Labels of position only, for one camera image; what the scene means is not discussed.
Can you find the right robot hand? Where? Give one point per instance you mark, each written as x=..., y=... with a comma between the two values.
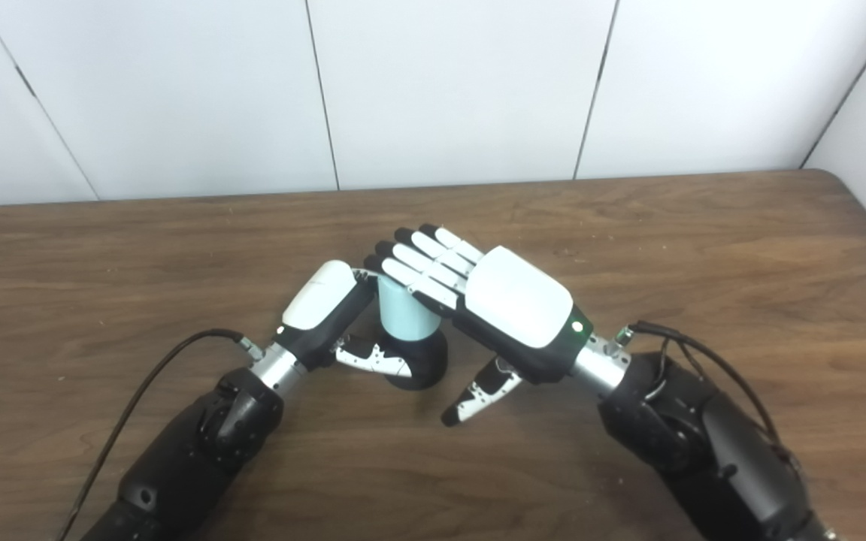
x=519, y=300

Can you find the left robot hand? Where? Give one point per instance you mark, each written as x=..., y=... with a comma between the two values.
x=320, y=297

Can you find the black nozzle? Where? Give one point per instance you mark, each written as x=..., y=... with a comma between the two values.
x=429, y=361

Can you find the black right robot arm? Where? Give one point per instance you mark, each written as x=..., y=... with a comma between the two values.
x=704, y=436

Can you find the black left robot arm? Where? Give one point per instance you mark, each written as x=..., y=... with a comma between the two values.
x=192, y=451

